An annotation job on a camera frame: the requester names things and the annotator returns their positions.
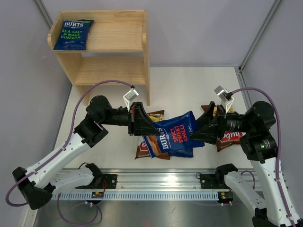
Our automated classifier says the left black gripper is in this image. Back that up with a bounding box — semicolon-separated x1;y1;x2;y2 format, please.
100;102;161;136

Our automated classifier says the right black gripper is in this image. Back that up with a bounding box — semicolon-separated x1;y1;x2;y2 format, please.
187;101;254;144

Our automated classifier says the Burts spicy chilli bag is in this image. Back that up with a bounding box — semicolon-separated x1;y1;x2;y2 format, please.
143;111;205;158
169;139;205;158

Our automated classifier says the Burts sea salt vinegar bag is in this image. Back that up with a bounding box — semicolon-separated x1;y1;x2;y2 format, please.
53;19;94;51

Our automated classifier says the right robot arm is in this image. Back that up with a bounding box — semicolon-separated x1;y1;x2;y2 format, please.
190;101;303;227

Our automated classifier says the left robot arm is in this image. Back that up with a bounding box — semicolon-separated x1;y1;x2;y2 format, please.
12;96;160;210

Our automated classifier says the right Chuba cassava chips bag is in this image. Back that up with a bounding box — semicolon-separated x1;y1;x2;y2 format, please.
201;105;245;152

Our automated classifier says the chuba cassava chips bag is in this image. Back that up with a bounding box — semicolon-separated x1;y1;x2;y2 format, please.
201;105;245;152
134;110;170;160

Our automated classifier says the centre Chuba cassava chips bag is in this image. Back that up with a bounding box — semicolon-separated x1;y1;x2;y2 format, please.
134;110;170;160

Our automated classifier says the wooden two-tier shelf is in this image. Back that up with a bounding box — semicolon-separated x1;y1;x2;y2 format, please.
47;9;150;104

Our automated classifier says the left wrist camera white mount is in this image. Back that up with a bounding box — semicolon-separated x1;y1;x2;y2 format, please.
123;86;139;111

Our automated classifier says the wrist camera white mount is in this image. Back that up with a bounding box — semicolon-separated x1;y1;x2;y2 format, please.
214;86;234;113
123;86;139;111

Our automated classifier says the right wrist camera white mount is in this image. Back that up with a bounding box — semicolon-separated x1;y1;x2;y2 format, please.
214;86;234;113

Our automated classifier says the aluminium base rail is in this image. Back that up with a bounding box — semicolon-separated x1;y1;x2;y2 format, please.
53;168;263;192

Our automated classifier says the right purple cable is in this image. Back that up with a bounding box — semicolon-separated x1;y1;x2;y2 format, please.
232;87;296;227

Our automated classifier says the purple cable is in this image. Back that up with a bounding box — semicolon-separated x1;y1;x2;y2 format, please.
5;80;135;224
232;87;296;227

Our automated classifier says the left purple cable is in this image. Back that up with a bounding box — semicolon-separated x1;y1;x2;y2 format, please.
5;80;135;224

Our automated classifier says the white slotted cable duct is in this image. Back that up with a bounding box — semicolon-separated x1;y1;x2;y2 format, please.
60;190;219;201

